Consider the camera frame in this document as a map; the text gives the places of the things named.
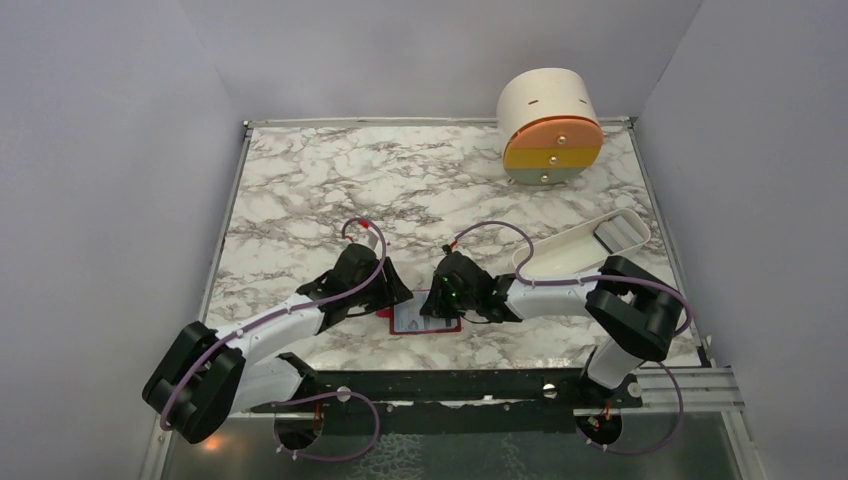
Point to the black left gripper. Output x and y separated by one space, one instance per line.
392 291

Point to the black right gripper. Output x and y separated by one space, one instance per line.
434 305

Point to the red card holder wallet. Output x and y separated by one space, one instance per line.
405 318

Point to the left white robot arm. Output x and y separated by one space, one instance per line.
208 374

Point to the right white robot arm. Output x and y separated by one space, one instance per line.
639 313

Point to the credit cards in tray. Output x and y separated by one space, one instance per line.
616 235

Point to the white plastic tray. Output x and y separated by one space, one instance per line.
575 250

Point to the round pastel drawer organizer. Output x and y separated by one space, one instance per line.
549 132

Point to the black mounting rail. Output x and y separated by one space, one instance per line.
433 402

